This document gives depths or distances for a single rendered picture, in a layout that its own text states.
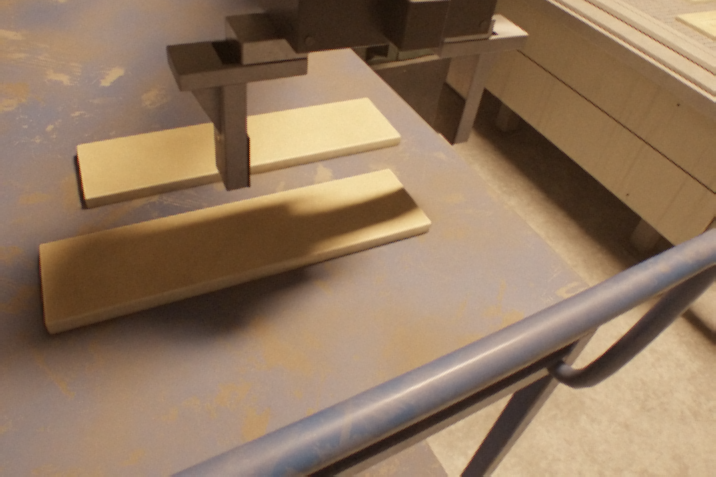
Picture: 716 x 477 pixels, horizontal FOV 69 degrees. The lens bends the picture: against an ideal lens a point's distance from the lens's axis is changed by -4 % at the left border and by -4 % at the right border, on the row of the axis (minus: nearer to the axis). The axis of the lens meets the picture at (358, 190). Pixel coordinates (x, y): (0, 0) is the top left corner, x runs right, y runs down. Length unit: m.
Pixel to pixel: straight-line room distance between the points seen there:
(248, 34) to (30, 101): 0.60
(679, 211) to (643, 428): 0.79
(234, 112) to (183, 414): 0.31
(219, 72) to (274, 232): 0.27
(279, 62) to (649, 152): 1.90
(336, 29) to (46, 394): 0.46
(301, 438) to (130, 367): 0.37
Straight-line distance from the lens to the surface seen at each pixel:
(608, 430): 2.02
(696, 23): 2.56
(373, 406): 0.31
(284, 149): 0.86
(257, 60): 0.54
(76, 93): 1.07
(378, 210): 0.77
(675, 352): 2.36
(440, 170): 0.90
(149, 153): 0.86
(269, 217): 0.75
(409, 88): 2.47
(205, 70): 0.53
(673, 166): 2.26
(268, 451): 0.29
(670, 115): 2.23
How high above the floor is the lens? 1.58
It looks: 41 degrees down
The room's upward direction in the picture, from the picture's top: 9 degrees clockwise
